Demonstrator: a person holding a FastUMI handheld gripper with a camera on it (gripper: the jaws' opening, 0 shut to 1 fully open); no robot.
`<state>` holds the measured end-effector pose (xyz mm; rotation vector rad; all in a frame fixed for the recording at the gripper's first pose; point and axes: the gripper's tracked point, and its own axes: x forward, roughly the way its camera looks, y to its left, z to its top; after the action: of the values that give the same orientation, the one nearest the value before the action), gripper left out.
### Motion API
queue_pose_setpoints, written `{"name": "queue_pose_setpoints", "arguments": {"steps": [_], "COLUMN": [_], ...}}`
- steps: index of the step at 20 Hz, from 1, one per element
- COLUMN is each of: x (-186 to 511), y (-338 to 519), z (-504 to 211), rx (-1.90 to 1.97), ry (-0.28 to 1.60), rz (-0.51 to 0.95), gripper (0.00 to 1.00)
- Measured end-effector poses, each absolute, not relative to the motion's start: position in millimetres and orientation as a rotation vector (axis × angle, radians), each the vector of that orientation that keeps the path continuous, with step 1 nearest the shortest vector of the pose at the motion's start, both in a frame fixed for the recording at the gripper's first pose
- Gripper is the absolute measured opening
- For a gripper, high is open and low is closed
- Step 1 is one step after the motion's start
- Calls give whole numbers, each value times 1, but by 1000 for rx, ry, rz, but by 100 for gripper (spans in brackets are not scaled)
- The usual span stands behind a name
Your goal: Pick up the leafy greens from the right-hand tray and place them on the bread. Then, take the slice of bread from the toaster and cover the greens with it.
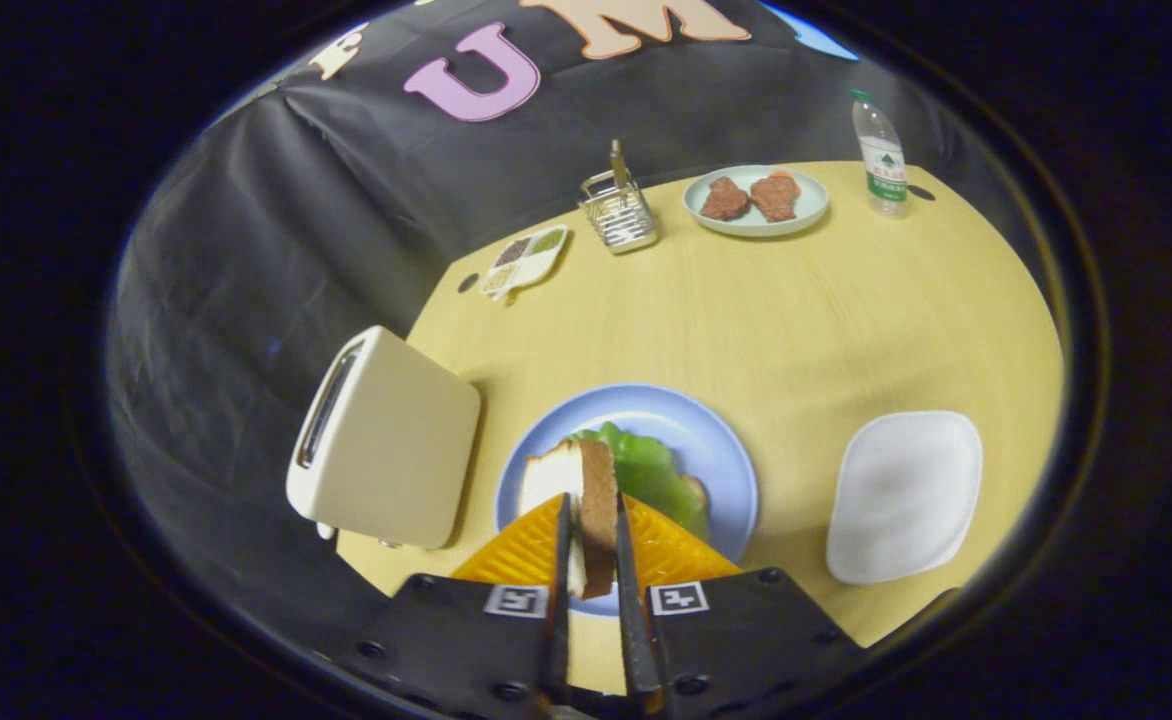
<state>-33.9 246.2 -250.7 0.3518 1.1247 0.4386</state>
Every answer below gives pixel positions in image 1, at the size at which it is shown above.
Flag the plain bread slice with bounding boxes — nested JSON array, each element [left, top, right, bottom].
[[518, 437, 620, 601]]

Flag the white toaster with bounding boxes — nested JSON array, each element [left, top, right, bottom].
[[286, 325, 482, 550]]

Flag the clear water bottle green cap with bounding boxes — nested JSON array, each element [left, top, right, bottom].
[[851, 89, 910, 218]]

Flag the white square plate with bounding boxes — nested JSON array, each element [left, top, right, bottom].
[[826, 410, 984, 586]]

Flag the green lettuce leaf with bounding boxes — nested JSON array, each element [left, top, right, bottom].
[[566, 421, 712, 541]]

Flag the wire utensil holder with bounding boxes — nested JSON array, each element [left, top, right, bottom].
[[578, 169, 659, 255]]

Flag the white divided condiment dish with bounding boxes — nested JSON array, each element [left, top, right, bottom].
[[479, 224, 569, 301]]

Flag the black backdrop cloth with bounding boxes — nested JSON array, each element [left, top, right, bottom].
[[106, 0, 1047, 641]]

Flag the pale green plate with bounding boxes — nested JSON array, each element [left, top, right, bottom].
[[682, 165, 831, 238]]

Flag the blue round plate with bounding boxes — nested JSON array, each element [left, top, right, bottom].
[[494, 384, 759, 617]]

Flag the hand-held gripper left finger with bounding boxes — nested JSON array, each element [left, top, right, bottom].
[[331, 492, 577, 720]]

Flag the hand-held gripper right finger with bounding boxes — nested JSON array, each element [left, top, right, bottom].
[[614, 492, 867, 716]]

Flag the brown meat patty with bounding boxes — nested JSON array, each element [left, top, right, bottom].
[[751, 172, 802, 222], [700, 177, 752, 221]]

